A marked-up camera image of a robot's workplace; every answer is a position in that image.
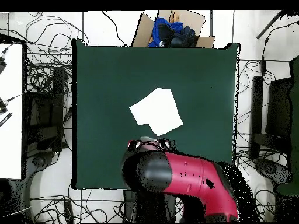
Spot dark navy garment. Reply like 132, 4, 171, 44
157, 23, 199, 48

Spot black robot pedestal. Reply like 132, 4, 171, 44
123, 189, 206, 223

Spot black cable tangle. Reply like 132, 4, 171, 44
235, 59, 289, 164
0, 11, 91, 94
30, 186, 126, 223

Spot black rod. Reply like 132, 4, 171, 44
255, 10, 290, 40

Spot white desk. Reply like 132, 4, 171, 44
0, 43, 24, 180

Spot black device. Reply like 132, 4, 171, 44
0, 92, 29, 115
0, 47, 9, 74

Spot brown cardboard box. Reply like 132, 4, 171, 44
130, 10, 216, 48

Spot blue garment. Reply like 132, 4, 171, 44
148, 17, 185, 48

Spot dark green table cloth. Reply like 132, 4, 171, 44
71, 38, 241, 191

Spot black labelled bar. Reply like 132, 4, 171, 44
0, 112, 13, 128

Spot black power strip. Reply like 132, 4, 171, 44
64, 200, 74, 223

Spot white towel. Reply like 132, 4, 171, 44
128, 87, 184, 137

